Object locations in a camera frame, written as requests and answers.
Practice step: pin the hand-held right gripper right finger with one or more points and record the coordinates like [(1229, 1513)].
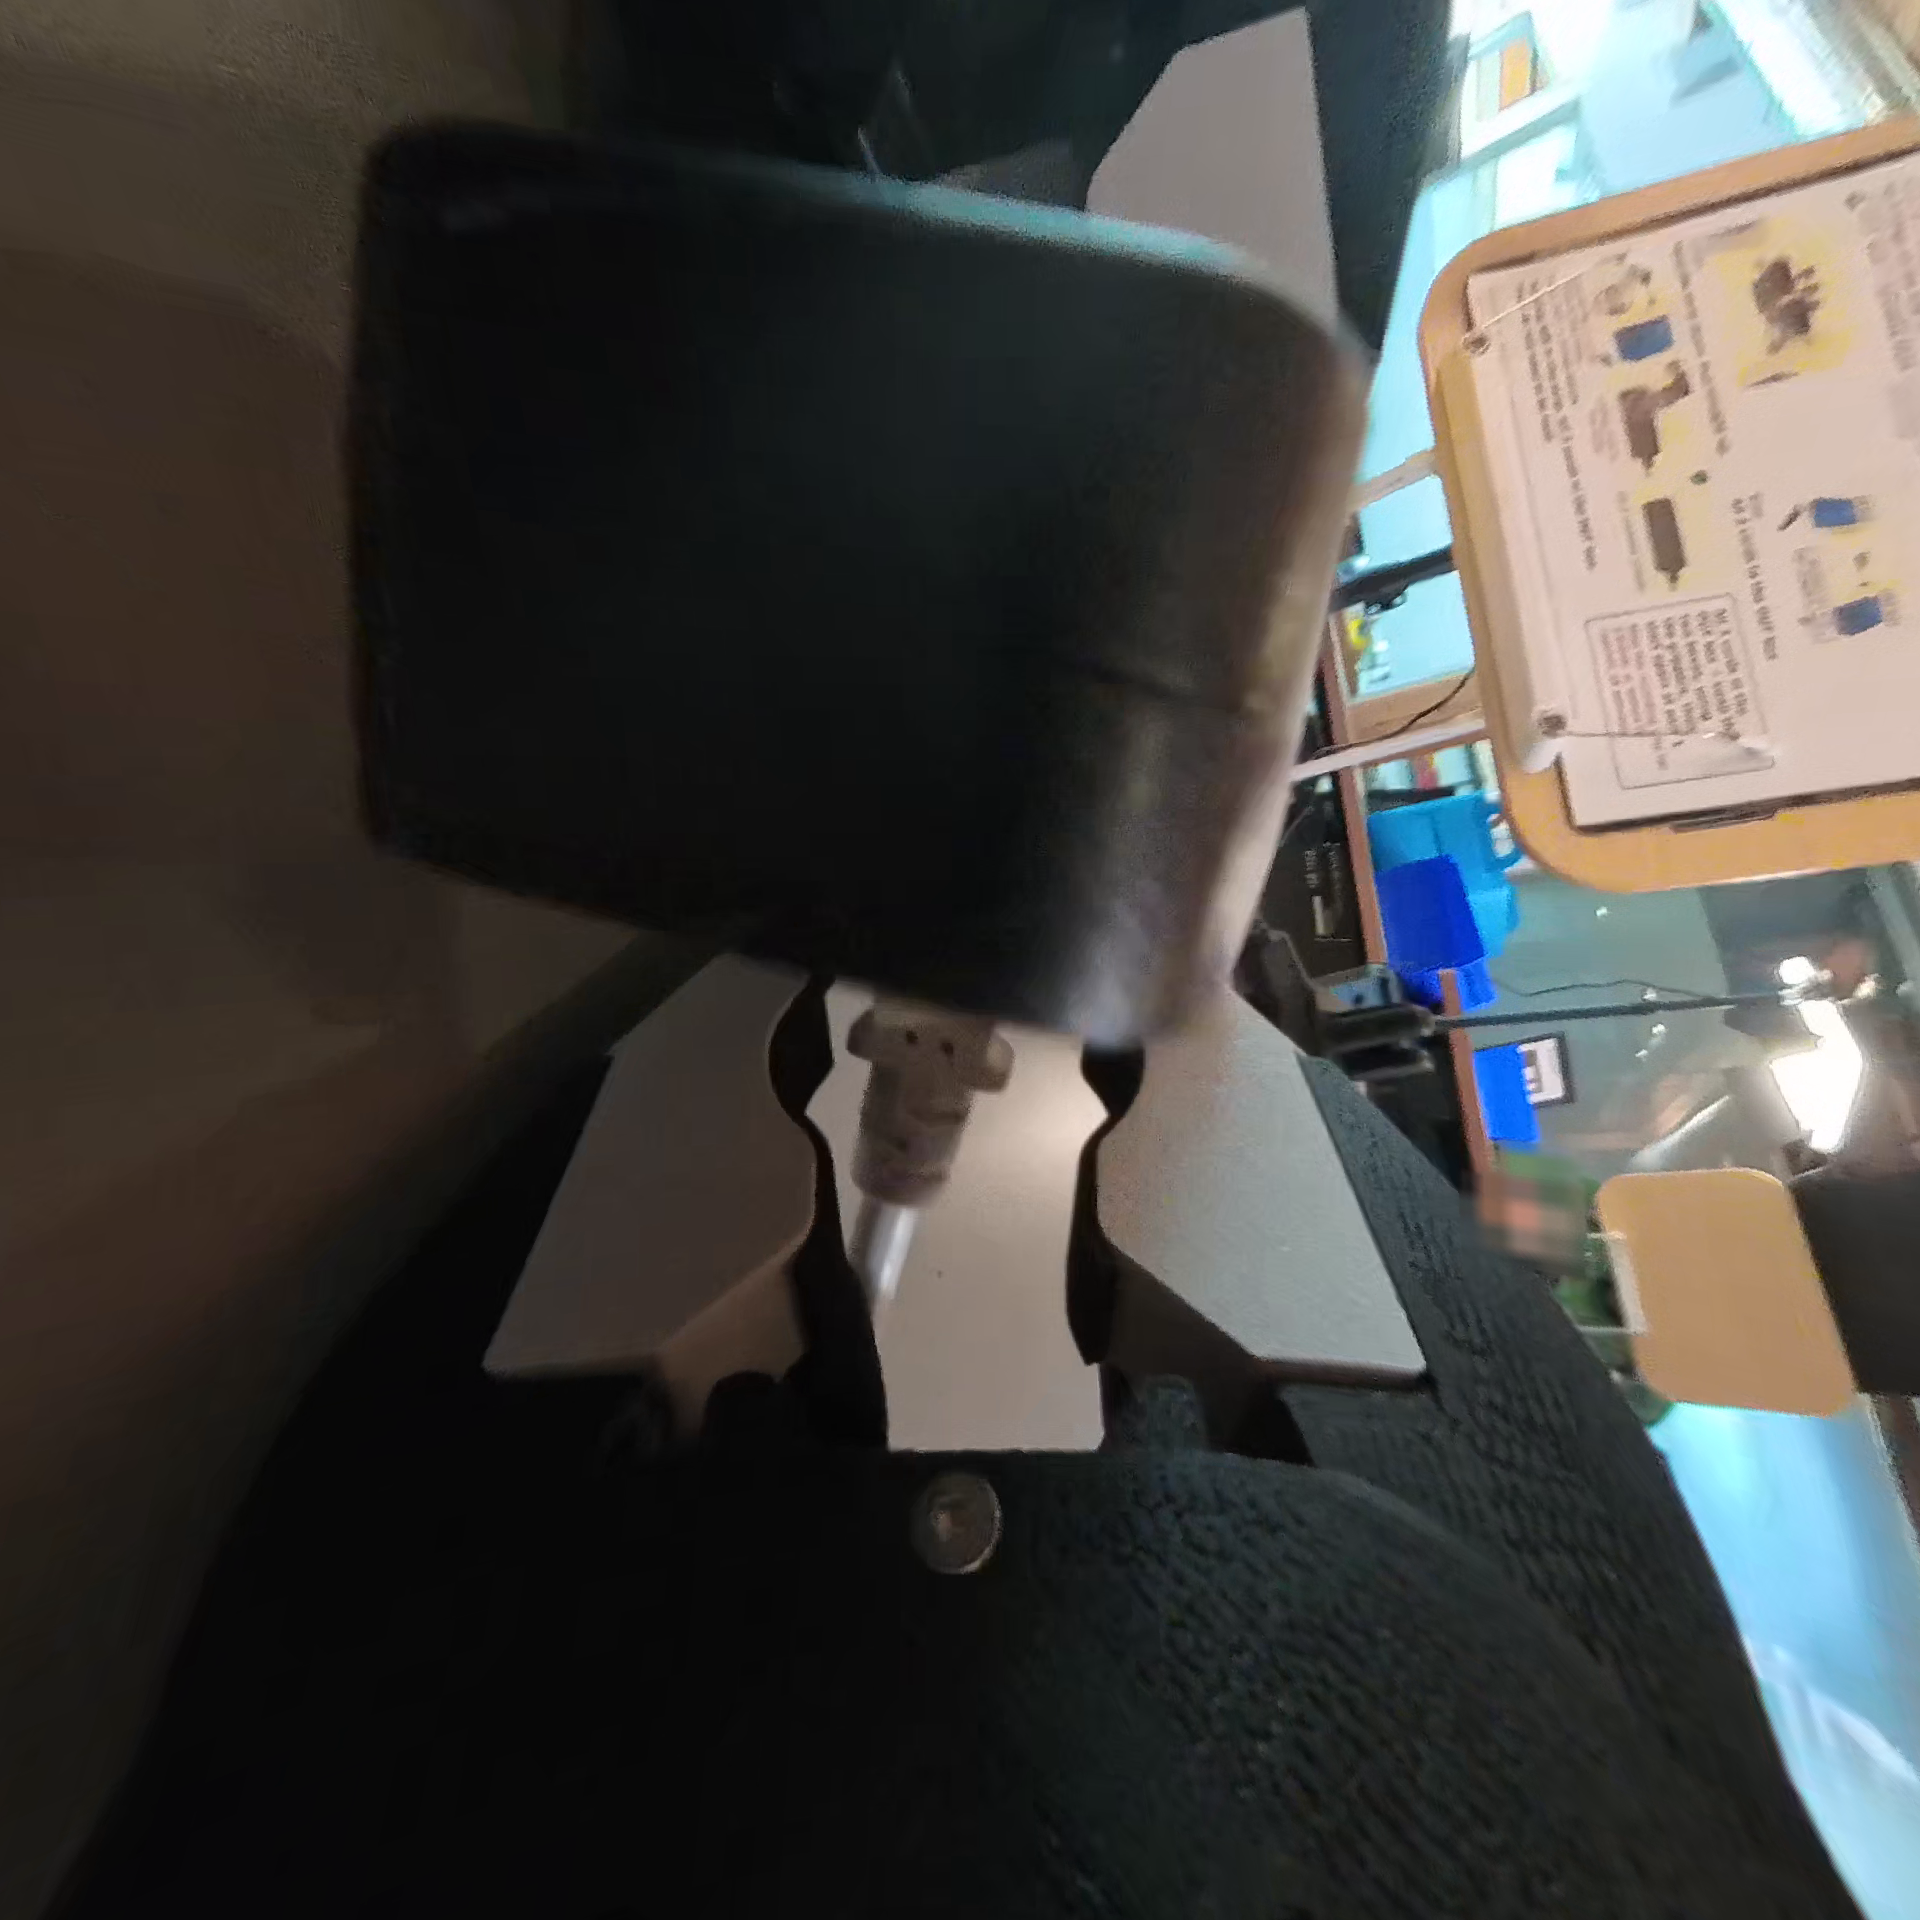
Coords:
[(1245, 1230)]

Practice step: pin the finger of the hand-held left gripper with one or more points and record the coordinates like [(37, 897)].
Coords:
[(1245, 164)]

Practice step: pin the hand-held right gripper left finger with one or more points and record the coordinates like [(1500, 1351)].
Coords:
[(661, 1201)]

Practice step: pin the black power strip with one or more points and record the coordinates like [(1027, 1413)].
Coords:
[(824, 571)]

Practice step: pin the blue storage bin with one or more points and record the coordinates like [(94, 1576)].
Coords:
[(1441, 833), (1432, 930)]

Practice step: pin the green plant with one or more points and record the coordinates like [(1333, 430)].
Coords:
[(1613, 1351)]

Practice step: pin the printed instruction sheet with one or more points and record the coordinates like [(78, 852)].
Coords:
[(1724, 450)]

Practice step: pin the small wooden board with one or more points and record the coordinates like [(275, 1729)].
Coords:
[(1724, 1290)]

